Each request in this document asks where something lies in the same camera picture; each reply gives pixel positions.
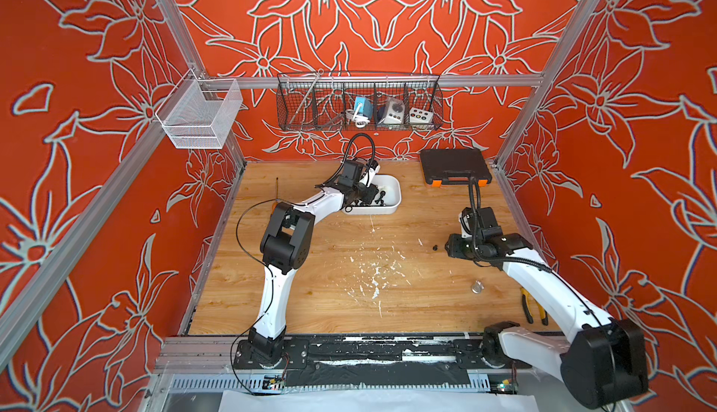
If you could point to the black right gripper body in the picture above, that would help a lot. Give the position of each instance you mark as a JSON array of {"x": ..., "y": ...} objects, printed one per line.
[{"x": 464, "y": 248}]

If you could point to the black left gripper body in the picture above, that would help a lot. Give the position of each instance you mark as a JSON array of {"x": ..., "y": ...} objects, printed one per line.
[{"x": 363, "y": 195}]

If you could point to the black piece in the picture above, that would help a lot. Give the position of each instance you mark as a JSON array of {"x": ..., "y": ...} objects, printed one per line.
[{"x": 381, "y": 198}]

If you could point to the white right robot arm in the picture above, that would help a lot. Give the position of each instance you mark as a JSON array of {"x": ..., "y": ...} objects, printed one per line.
[{"x": 601, "y": 360}]

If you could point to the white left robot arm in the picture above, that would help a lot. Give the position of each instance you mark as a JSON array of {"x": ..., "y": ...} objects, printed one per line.
[{"x": 287, "y": 239}]

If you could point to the white plastic storage box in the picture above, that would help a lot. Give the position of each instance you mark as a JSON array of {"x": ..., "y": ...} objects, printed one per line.
[{"x": 387, "y": 200}]

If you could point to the blue box in basket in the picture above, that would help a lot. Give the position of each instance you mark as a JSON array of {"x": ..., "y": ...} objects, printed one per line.
[{"x": 361, "y": 113}]

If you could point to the white dotted box in basket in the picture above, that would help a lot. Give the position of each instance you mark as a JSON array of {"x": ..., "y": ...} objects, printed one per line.
[{"x": 419, "y": 118}]

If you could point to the black tool case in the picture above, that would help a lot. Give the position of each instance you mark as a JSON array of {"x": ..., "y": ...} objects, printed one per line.
[{"x": 443, "y": 167}]

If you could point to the white device in basket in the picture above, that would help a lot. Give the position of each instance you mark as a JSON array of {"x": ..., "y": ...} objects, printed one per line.
[{"x": 392, "y": 114}]

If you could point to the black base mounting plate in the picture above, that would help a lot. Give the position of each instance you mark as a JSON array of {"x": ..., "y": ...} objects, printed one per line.
[{"x": 377, "y": 361}]

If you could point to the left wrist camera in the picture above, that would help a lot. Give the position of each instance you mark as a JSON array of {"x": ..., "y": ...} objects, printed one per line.
[{"x": 371, "y": 170}]

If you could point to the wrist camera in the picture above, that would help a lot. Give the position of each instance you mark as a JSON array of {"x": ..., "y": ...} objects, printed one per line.
[
  {"x": 466, "y": 221},
  {"x": 371, "y": 170}
]

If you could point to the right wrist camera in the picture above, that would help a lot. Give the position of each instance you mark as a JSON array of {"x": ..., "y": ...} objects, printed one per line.
[{"x": 466, "y": 221}]

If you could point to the yellow handled pliers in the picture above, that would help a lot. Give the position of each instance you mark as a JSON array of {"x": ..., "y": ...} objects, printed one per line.
[{"x": 533, "y": 311}]

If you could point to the orange handled screwdriver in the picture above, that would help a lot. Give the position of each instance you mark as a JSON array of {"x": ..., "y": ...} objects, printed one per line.
[{"x": 276, "y": 194}]

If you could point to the black wire wall basket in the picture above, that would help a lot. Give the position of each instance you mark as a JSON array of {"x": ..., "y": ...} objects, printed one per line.
[{"x": 317, "y": 101}]

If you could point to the clear plastic wall bin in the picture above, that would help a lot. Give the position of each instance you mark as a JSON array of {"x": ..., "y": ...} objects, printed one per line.
[{"x": 191, "y": 121}]

